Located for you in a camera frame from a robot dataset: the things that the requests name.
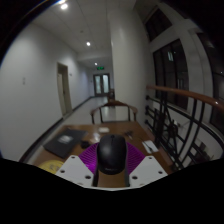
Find white paper sheet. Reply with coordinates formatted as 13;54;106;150
142;139;159;154

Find dark glass window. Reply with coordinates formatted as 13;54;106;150
152;39;190;111

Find wood-topped black metal railing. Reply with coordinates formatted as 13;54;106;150
144;84;224;171

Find recessed ceiling lights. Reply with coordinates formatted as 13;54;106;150
58;0;100;67

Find closed black laptop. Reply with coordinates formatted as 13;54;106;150
43;128;88;159

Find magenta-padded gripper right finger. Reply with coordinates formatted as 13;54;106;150
124;141;169;188

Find black computer mouse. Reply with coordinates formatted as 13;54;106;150
96;134;128;176

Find pale side door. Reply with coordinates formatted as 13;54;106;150
56;62;73;118

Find glass double door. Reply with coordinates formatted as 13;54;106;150
93;73;112;98

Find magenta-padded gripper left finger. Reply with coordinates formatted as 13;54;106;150
54;142;101;188

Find wooden armchair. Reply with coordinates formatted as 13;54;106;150
89;99;139;125

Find round yellow mouse pad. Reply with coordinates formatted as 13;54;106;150
37;159;65;175

